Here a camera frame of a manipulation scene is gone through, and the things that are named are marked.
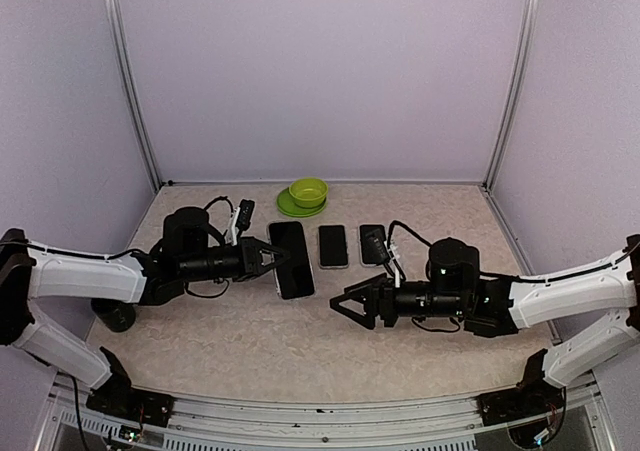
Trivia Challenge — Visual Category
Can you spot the black mug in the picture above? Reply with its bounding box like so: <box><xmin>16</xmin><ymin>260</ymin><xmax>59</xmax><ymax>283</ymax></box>
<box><xmin>91</xmin><ymin>298</ymin><xmax>136</xmax><ymax>333</ymax></box>

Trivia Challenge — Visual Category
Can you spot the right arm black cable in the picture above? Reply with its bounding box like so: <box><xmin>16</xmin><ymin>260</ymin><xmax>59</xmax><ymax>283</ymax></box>
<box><xmin>387</xmin><ymin>220</ymin><xmax>436</xmax><ymax>247</ymax></box>

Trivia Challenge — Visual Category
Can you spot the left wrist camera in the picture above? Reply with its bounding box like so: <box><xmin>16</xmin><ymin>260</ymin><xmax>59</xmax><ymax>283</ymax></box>
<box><xmin>225</xmin><ymin>199</ymin><xmax>255</xmax><ymax>246</ymax></box>

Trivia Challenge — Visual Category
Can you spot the green bowl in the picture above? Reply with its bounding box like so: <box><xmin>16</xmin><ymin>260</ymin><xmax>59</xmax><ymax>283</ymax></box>
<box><xmin>288</xmin><ymin>177</ymin><xmax>329</xmax><ymax>208</ymax></box>

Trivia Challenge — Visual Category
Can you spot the black phone blue edge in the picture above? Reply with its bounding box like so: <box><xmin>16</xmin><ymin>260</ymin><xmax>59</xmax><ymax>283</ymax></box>
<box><xmin>267</xmin><ymin>221</ymin><xmax>316</xmax><ymax>300</ymax></box>

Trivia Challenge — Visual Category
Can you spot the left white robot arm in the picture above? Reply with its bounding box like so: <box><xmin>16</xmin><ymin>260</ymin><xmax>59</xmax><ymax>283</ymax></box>
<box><xmin>1</xmin><ymin>200</ymin><xmax>290</xmax><ymax>416</ymax></box>

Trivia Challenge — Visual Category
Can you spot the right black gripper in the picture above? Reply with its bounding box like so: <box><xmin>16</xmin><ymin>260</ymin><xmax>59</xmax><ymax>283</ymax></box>
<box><xmin>330</xmin><ymin>272</ymin><xmax>467</xmax><ymax>330</ymax></box>

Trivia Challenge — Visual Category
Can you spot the green saucer plate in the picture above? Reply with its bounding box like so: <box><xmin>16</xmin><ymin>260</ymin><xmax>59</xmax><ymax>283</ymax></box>
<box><xmin>276</xmin><ymin>188</ymin><xmax>327</xmax><ymax>218</ymax></box>

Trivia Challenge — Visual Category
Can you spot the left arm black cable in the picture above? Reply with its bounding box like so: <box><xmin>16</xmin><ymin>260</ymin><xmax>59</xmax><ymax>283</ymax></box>
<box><xmin>202</xmin><ymin>196</ymin><xmax>236</xmax><ymax>217</ymax></box>

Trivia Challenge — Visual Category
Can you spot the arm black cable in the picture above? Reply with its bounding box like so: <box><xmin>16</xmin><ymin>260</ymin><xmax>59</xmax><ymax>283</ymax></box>
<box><xmin>387</xmin><ymin>220</ymin><xmax>436</xmax><ymax>247</ymax></box>
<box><xmin>202</xmin><ymin>196</ymin><xmax>236</xmax><ymax>217</ymax></box>

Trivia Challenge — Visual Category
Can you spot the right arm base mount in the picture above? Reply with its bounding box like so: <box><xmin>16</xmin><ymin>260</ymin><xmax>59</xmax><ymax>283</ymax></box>
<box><xmin>477</xmin><ymin>349</ymin><xmax>566</xmax><ymax>426</ymax></box>

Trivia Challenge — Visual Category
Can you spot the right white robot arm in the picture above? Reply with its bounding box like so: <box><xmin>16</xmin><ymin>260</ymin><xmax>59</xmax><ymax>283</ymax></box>
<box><xmin>330</xmin><ymin>235</ymin><xmax>639</xmax><ymax>415</ymax></box>

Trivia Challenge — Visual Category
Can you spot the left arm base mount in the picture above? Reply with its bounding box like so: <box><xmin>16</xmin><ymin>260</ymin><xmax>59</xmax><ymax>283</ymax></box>
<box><xmin>86</xmin><ymin>347</ymin><xmax>175</xmax><ymax>428</ymax></box>

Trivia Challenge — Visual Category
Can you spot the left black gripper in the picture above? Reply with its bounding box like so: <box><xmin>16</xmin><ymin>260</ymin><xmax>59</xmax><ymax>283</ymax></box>
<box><xmin>179</xmin><ymin>235</ymin><xmax>290</xmax><ymax>282</ymax></box>

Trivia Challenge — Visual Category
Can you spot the right aluminium frame post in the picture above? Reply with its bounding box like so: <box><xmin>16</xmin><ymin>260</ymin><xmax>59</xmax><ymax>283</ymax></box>
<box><xmin>483</xmin><ymin>0</ymin><xmax>539</xmax><ymax>194</ymax></box>

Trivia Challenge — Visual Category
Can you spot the aluminium frame post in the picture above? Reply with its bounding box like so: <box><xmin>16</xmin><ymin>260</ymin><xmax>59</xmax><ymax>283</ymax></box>
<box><xmin>483</xmin><ymin>0</ymin><xmax>539</xmax><ymax>194</ymax></box>
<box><xmin>104</xmin><ymin>0</ymin><xmax>163</xmax><ymax>193</ymax></box>

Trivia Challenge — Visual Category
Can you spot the left aluminium frame post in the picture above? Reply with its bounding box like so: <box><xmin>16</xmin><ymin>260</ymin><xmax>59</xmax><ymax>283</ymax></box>
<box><xmin>104</xmin><ymin>0</ymin><xmax>163</xmax><ymax>193</ymax></box>

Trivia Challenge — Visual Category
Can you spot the black phone light edge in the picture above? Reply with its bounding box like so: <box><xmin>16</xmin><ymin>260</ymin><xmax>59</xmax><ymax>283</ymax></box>
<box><xmin>360</xmin><ymin>224</ymin><xmax>389</xmax><ymax>266</ymax></box>

